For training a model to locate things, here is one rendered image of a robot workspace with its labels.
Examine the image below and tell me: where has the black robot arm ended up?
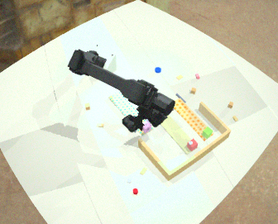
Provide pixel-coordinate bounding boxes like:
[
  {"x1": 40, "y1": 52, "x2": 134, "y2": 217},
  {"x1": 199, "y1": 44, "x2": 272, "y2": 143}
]
[{"x1": 67, "y1": 49, "x2": 175, "y2": 127}]

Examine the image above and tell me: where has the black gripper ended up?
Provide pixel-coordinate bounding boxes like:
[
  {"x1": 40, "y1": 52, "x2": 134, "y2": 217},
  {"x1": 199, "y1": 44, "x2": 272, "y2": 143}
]
[{"x1": 122, "y1": 106, "x2": 147, "y2": 133}]

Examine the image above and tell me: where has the pink cube with x marks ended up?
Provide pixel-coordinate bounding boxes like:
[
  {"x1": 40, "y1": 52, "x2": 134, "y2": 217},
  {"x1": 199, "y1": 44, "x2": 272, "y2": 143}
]
[{"x1": 142, "y1": 121, "x2": 151, "y2": 133}]

